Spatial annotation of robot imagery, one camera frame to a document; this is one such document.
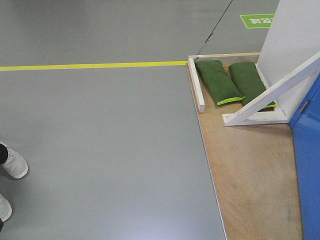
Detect blue door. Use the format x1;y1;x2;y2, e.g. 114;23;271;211
289;77;320;240

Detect green sandbag far left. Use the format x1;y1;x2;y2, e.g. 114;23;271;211
195;60;245;106

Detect green sandbag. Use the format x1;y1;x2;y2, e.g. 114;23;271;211
195;60;245;106
228;61;266;106

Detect wooden plywood platform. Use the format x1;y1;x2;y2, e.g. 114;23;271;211
186;52;305;240

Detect green floor sign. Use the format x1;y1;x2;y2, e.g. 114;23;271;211
240;13;275;29

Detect white sneaker far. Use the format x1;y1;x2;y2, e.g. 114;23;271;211
0;142;29;179

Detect white sneaker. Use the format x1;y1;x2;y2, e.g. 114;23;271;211
0;142;29;179
0;194;13;222

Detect person black trouser legs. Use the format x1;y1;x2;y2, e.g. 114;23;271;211
0;144;8;230

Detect white sneaker near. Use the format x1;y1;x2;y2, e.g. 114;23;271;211
0;194;13;222

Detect white wooden edge rail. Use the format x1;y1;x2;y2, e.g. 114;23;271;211
187;57;206;113

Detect white wooden support frame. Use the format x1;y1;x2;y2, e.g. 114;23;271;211
222;52;320;126

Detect black thin cable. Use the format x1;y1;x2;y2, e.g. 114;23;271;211
197;0;235;56

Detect white wall panel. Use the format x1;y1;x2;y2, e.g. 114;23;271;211
257;0;320;118

